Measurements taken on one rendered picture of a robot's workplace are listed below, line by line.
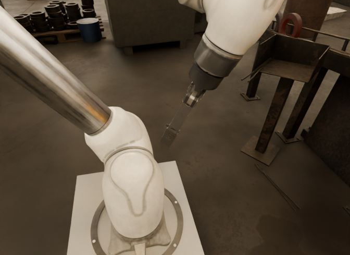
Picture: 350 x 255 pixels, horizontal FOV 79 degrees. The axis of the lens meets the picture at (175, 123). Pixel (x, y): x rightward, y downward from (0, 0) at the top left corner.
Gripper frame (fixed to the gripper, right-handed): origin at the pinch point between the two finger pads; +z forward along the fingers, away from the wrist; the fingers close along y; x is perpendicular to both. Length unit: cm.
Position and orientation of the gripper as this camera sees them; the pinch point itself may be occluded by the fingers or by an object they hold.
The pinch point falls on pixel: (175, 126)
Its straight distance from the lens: 59.6
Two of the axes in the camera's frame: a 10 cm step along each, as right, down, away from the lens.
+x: -8.6, -5.1, 0.2
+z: -3.8, 6.5, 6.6
